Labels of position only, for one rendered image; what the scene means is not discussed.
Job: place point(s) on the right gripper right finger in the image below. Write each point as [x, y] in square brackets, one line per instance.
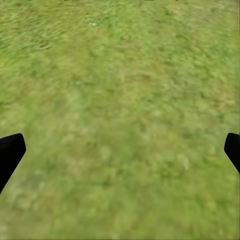
[232, 149]

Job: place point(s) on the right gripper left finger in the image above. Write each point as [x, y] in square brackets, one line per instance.
[12, 149]

